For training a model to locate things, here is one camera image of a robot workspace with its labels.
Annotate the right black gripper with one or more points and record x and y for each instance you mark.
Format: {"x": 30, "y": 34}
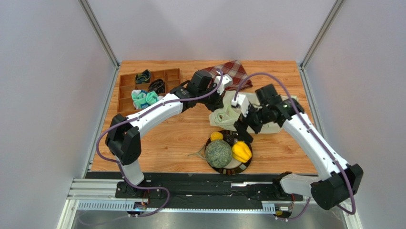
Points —
{"x": 246, "y": 124}

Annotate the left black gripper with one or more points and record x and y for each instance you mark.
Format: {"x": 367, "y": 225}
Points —
{"x": 218, "y": 103}

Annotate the small yellow fake fruit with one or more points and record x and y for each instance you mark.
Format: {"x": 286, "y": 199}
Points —
{"x": 216, "y": 136}

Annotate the yellow fake bell pepper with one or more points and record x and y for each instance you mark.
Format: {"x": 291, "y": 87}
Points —
{"x": 241, "y": 152}

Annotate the green netted fake melon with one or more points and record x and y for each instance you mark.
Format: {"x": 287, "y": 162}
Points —
{"x": 218, "y": 153}

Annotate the dark rimmed ceramic plate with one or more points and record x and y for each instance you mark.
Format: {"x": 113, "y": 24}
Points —
{"x": 235, "y": 167}

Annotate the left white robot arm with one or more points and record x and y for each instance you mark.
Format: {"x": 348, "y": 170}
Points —
{"x": 123, "y": 137}

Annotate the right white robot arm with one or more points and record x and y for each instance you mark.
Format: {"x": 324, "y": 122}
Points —
{"x": 336, "y": 179}

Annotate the red plaid folded cloth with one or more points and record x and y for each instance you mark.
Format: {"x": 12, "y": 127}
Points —
{"x": 235, "y": 70}

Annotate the wooden compartment tray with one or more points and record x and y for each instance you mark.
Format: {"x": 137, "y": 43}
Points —
{"x": 171, "y": 77}

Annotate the black rolled sock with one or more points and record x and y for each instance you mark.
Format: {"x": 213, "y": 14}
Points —
{"x": 157, "y": 86}

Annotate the teal white sock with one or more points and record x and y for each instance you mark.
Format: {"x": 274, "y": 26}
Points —
{"x": 143, "y": 99}

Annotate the dark patterned rolled sock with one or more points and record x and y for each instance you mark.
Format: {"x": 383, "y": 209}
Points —
{"x": 143, "y": 78}

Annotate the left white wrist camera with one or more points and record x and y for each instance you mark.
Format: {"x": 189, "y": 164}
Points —
{"x": 222, "y": 82}

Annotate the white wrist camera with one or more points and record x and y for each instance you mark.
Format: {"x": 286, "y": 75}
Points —
{"x": 242, "y": 102}
{"x": 222, "y": 82}

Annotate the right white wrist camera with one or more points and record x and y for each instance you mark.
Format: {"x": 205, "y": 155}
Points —
{"x": 242, "y": 102}

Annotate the right aluminium frame post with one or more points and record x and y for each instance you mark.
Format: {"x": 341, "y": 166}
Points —
{"x": 334, "y": 11}

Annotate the aluminium frame post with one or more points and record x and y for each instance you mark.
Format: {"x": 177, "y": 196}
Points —
{"x": 99, "y": 32}
{"x": 334, "y": 11}

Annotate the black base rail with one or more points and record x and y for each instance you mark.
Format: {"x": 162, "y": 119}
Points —
{"x": 206, "y": 191}

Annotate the left aluminium frame post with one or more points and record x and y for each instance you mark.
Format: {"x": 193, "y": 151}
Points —
{"x": 99, "y": 32}

